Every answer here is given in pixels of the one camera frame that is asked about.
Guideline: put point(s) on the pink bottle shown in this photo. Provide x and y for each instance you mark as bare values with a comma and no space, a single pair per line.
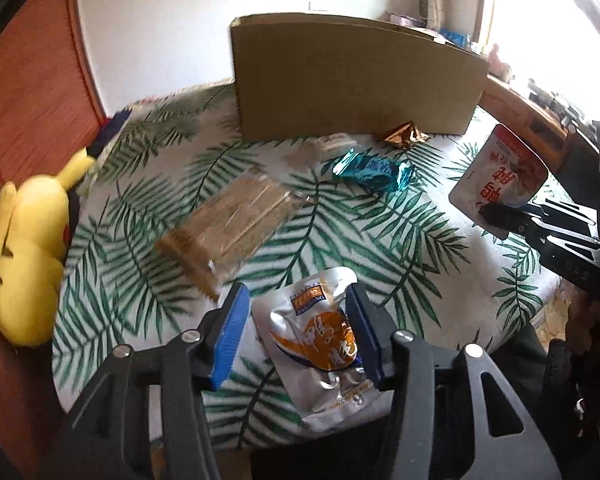
495,60

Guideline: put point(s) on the white red snack packet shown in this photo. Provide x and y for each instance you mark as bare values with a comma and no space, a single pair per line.
500,175

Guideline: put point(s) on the wooden slatted wardrobe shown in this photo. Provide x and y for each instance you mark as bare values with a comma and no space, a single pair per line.
30,85

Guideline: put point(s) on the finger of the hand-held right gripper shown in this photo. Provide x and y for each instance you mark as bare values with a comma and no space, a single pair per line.
510,220
565,212

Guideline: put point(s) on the teal foil wrapper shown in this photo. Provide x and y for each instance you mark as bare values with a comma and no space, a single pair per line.
372,172

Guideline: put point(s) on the dark blue clothing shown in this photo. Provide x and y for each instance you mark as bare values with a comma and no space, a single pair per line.
107,135

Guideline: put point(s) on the purple box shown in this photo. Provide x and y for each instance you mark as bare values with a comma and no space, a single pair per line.
407,21

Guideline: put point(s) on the yellow plush toy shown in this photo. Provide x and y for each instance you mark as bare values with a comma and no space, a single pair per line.
25,250

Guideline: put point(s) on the floral blanket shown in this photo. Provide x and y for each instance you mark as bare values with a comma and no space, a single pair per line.
130,110

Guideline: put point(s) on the small grey fan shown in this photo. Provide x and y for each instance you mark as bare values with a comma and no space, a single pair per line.
423,6

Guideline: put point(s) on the small silver orange packet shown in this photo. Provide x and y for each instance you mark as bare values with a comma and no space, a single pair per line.
310,340

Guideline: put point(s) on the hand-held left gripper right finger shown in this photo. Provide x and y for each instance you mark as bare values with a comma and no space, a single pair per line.
362,335

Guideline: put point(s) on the brown cardboard box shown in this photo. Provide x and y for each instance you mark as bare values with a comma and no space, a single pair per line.
350,80

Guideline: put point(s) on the bronze foil wrapper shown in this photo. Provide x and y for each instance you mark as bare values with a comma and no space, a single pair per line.
404,135

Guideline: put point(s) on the clear brown cracker packet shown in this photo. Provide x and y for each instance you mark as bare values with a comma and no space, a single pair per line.
230,225

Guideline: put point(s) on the blue packet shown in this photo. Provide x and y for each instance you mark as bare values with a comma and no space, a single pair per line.
455,37

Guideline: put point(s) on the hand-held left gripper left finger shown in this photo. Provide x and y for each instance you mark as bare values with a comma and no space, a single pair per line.
230,335

